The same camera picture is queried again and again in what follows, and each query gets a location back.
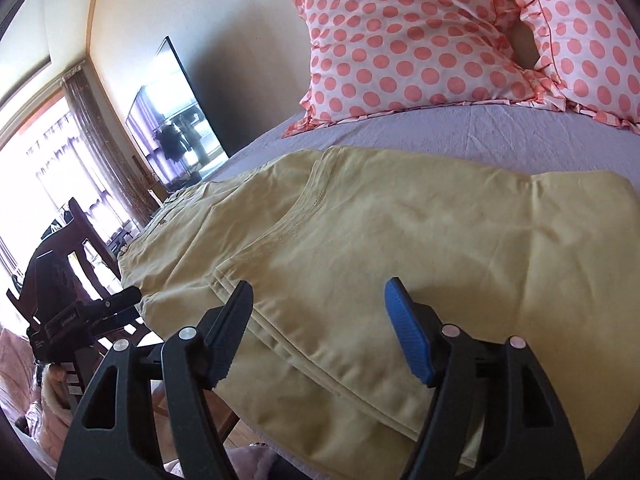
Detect khaki tan pants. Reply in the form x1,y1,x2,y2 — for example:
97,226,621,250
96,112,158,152
119,146,639,479

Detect brown window curtain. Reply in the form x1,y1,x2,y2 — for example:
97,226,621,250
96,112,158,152
61,64,158,228

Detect dark wooden chair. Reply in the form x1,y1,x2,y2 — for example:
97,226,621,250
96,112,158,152
4,196,166,361

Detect pink polka dot pillow near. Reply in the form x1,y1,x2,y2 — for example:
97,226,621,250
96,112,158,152
285,0,539,136

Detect pink polka dot pillow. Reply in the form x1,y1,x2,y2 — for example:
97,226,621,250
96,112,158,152
285,0,539,136
514,0,639,132

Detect pink polka dot pillow far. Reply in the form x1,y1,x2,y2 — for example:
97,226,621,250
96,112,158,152
514,0,639,132

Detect lavender bed sheet mattress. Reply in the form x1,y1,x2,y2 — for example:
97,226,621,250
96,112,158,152
209,104,639,188

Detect black flat screen television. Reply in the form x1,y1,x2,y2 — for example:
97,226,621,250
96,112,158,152
126,37,228,192

